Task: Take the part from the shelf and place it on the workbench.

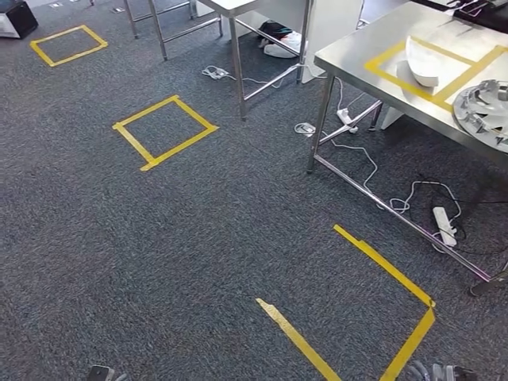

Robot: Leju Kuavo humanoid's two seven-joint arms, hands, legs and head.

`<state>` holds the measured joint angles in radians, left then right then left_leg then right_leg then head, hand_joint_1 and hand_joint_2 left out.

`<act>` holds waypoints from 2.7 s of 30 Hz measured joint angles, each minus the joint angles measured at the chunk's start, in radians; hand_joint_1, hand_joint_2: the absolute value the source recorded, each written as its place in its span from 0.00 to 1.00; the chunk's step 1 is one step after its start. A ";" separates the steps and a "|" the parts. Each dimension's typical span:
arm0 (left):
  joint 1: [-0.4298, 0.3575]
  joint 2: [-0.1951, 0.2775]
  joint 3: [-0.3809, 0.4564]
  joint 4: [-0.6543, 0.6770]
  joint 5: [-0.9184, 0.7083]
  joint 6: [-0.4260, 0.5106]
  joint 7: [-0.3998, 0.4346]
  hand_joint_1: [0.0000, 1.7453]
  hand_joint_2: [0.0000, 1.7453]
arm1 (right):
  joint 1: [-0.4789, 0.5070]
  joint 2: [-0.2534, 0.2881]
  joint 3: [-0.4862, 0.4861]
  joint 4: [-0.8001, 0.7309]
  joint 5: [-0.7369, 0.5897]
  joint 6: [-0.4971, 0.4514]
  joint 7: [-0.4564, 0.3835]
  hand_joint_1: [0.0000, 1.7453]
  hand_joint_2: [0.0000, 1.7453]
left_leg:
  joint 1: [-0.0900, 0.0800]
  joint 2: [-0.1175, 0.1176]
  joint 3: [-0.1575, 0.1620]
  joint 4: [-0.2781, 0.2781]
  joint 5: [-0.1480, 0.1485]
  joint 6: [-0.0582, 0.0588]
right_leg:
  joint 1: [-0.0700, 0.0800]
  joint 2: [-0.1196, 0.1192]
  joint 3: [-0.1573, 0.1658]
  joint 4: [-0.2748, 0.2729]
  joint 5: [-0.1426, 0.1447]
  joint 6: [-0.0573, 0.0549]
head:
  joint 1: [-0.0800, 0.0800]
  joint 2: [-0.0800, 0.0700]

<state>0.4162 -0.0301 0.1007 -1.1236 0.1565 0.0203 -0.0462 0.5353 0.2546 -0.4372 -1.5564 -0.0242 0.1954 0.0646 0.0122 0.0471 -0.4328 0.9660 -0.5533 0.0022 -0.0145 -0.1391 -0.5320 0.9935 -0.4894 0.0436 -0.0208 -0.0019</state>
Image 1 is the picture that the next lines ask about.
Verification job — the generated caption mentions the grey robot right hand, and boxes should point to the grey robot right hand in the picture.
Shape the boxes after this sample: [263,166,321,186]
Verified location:
[405,360,433,381]

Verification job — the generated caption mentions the white curved plastic part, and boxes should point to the white curved plastic part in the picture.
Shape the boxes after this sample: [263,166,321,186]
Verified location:
[405,35,440,88]

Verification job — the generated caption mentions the yellow tape on workbench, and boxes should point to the yellow tape on workbench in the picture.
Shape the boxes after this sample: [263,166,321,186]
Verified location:
[365,35,508,113]

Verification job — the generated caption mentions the steel workbench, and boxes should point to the steel workbench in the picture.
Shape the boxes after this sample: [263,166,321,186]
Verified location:
[306,0,508,285]

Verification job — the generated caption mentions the yellow floor tape square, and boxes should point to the yellow floor tape square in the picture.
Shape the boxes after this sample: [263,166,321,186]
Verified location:
[256,224,437,381]
[112,94,220,172]
[29,24,109,67]

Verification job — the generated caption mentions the white power strip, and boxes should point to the white power strip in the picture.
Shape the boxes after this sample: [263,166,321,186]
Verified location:
[433,206,457,248]
[336,107,359,135]

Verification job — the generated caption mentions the grey wheel hubcap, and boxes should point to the grey wheel hubcap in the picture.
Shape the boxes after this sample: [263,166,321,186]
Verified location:
[452,79,508,153]

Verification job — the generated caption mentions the white desk panel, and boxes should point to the white desk panel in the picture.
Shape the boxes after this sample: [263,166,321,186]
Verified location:
[301,0,364,85]

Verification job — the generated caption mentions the black soft case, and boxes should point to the black soft case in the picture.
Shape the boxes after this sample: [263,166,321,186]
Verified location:
[452,0,508,33]

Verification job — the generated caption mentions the black and white bag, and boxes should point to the black and white bag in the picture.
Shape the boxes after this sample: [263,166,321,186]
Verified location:
[257,20,307,59]

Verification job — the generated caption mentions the steel table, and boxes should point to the steel table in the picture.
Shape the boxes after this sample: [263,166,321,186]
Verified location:
[196,0,315,122]

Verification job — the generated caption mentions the black box device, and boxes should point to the black box device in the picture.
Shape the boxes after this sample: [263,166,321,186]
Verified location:
[0,0,39,40]

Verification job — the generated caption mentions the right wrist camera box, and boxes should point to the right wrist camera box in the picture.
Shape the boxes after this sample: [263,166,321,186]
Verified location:
[433,364,477,381]

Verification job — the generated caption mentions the black floor cable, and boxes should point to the black floor cable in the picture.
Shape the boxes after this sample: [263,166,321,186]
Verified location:
[408,173,508,259]

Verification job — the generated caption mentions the white floor cable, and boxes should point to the white floor cable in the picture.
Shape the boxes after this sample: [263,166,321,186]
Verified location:
[202,65,286,90]
[294,121,463,253]

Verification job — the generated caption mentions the steel table frame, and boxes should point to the steel table frame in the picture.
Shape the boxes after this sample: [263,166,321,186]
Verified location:
[88,0,224,61]

